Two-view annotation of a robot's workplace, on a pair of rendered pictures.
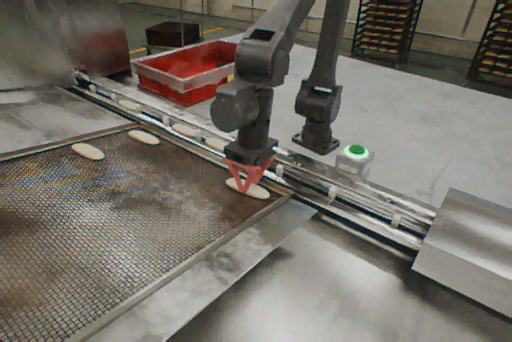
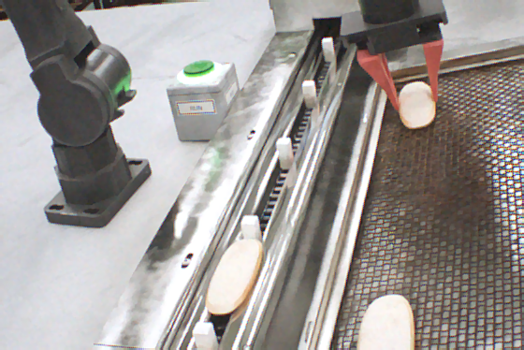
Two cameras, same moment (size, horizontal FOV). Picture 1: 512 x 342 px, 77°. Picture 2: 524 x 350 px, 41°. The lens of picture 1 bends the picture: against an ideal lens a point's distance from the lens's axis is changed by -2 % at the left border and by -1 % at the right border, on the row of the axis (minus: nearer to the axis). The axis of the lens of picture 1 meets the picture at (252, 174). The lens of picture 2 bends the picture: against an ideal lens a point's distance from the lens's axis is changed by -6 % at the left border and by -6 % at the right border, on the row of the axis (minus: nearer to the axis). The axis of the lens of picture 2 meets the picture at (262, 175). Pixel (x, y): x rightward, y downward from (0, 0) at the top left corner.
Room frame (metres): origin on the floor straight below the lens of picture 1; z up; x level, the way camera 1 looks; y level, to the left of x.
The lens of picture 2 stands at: (0.88, 0.57, 1.23)
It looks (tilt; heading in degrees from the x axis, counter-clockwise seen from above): 30 degrees down; 252
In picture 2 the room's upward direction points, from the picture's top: 12 degrees counter-clockwise
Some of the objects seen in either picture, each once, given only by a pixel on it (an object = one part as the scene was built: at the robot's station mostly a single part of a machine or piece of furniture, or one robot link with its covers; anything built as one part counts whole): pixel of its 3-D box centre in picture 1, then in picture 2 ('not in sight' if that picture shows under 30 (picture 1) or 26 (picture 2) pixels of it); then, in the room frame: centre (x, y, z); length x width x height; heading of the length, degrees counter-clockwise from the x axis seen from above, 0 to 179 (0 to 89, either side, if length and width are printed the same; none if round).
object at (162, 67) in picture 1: (205, 67); not in sight; (1.34, 0.19, 0.87); 0.49 x 0.34 x 0.10; 138
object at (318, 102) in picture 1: (319, 109); (90, 101); (0.81, -0.18, 0.94); 0.09 x 0.05 x 0.10; 148
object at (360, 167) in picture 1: (351, 171); (211, 112); (0.66, -0.25, 0.84); 0.08 x 0.08 x 0.11; 52
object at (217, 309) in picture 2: (219, 144); (234, 271); (0.76, 0.09, 0.86); 0.10 x 0.04 x 0.01; 52
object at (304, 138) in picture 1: (316, 131); (90, 166); (0.83, -0.19, 0.86); 0.12 x 0.09 x 0.08; 44
